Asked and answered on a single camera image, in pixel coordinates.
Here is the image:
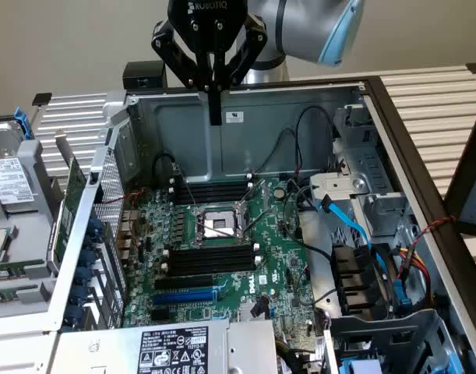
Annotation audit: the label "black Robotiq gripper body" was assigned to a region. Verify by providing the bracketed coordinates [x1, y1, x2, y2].
[167, 0, 249, 54]

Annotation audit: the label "black RAM slot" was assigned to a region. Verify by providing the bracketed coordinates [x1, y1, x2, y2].
[165, 261, 261, 280]
[169, 174, 254, 189]
[169, 184, 255, 199]
[170, 179, 254, 194]
[171, 189, 256, 205]
[160, 255, 263, 273]
[165, 249, 261, 266]
[161, 242, 262, 260]

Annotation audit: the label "black box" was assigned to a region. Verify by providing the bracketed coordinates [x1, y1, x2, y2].
[122, 60, 169, 91]

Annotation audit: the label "open grey PC case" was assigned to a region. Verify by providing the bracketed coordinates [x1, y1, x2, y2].
[42, 76, 476, 374]

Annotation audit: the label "thin metal locking lever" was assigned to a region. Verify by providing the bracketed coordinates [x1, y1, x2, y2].
[182, 177, 202, 210]
[243, 209, 277, 235]
[194, 217, 238, 239]

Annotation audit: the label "silver socket cover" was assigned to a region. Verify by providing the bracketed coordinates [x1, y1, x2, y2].
[239, 178, 270, 213]

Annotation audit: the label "green graphics card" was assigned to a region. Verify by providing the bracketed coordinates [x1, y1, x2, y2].
[46, 130, 89, 270]

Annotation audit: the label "CPU socket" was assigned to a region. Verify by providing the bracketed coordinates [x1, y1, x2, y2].
[192, 200, 250, 249]

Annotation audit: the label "silver rear port block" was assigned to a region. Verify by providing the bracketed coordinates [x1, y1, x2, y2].
[115, 209, 140, 263]

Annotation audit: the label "grey parts rack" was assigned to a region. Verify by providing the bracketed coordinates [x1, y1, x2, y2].
[0, 108, 67, 312]

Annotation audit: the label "green Dell motherboard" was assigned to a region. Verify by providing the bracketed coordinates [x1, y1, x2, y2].
[122, 177, 316, 328]

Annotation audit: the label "silver disk bay cage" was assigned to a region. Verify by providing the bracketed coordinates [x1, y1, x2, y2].
[309, 103, 410, 238]

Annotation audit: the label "silver hard disk with label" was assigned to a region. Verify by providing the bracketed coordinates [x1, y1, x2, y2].
[0, 119, 37, 213]

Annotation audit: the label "long black expansion slot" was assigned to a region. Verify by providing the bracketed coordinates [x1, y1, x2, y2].
[154, 273, 214, 291]

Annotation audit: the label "blue expansion slot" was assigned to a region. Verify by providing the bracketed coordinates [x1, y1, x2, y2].
[151, 287, 218, 307]

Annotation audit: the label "black framed side panel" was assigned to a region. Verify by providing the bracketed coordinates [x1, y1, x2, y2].
[443, 104, 476, 281]

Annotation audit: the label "black fan shroud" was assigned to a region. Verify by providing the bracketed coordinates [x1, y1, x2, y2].
[330, 242, 400, 319]

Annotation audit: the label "silver chipset heat sink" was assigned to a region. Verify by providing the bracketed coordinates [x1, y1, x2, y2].
[238, 300, 270, 321]

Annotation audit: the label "blue plastic latch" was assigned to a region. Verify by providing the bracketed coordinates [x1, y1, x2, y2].
[392, 277, 413, 313]

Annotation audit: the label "silver power supply with label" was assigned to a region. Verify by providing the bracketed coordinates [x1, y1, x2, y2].
[46, 318, 280, 374]

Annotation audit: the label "grey front drive cage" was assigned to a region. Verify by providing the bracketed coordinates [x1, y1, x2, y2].
[323, 307, 467, 374]

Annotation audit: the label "blue plastic block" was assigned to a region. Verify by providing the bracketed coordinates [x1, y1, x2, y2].
[338, 358, 383, 374]

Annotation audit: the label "thin black wire loop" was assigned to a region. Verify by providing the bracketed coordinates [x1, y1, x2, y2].
[256, 127, 299, 175]
[294, 105, 337, 175]

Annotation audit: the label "short black cable loop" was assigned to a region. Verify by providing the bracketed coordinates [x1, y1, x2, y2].
[152, 153, 180, 186]

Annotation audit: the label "thin red wire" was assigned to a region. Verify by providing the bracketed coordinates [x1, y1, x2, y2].
[92, 186, 150, 207]

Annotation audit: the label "blue disk carrier handle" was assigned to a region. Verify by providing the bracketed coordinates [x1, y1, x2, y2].
[12, 108, 37, 140]

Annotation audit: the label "light blue flat wire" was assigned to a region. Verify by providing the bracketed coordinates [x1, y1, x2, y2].
[318, 196, 383, 273]

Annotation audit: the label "thick black wire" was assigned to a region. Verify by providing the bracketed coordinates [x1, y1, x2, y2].
[301, 240, 334, 260]

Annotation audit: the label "twisted red black wire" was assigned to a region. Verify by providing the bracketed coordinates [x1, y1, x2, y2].
[411, 215, 458, 254]

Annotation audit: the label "red yellow power wires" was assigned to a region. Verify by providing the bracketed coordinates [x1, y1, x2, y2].
[395, 244, 435, 311]

